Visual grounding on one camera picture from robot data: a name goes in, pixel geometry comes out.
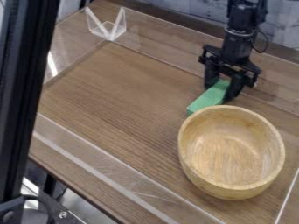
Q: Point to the green rectangular block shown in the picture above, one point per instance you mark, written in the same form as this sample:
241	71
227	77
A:
209	98

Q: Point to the black table leg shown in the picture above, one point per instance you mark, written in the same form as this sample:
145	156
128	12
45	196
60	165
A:
49	185

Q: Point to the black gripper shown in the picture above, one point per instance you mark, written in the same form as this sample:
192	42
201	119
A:
229	60

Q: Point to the grey metal base plate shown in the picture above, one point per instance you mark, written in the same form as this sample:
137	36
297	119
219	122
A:
58	215

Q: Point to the black metal frame post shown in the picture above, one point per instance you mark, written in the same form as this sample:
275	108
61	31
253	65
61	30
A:
25	42

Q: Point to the clear acrylic corner bracket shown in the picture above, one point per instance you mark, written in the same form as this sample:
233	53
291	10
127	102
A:
107	30

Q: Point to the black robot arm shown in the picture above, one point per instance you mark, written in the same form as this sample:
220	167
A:
245	14

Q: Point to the brown wooden bowl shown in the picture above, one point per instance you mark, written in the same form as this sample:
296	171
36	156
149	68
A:
231	151

